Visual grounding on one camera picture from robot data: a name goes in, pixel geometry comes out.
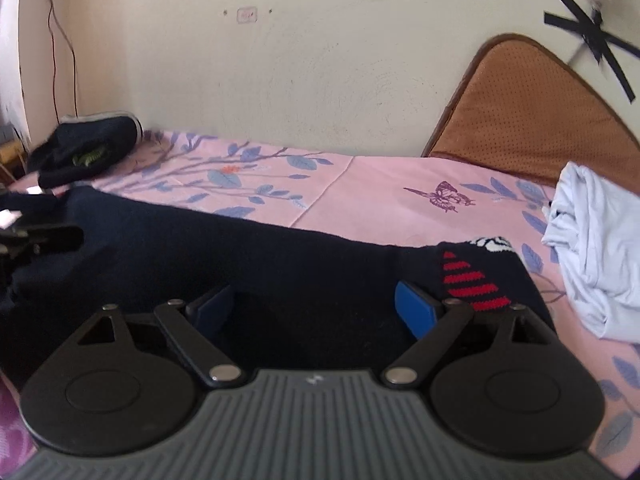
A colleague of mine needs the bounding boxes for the navy reindeer knit sweater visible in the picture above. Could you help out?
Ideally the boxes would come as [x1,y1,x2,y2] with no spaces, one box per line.
[0,185,557,392]

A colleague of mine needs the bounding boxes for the wooden side table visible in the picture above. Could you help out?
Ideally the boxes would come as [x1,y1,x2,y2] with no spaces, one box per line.
[0,141,28,187]

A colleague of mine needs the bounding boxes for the pink floral bed sheet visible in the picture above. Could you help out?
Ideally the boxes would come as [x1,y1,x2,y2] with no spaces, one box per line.
[0,129,640,479]

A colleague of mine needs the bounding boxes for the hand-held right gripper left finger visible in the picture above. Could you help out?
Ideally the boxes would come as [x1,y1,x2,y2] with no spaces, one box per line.
[75,285,245,389]

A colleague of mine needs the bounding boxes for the black tape strips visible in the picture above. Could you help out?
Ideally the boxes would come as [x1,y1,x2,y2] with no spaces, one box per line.
[544,0,640,104]

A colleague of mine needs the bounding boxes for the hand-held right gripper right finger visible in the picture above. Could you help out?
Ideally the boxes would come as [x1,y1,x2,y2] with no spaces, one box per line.
[381,281,562,390]

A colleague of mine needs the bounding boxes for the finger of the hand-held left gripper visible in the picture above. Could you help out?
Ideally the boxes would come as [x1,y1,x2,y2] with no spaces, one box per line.
[0,225,85,261]

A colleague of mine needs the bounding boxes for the brown perforated cushion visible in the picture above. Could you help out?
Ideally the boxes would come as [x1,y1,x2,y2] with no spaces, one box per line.
[421,33,640,196]

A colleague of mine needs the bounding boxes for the white folded shirt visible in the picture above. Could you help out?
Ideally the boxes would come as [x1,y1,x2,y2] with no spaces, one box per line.
[542,161,640,345]

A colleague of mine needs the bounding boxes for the grey satin curtain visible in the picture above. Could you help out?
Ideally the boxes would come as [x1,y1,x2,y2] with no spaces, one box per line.
[0,0,32,147]

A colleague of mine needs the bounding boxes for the black folded clothes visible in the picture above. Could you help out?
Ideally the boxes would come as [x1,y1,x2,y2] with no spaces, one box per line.
[26,112,145,190]

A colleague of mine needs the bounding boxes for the dark red wall cable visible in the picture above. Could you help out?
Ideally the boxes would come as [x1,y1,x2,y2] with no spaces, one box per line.
[42,0,82,122]

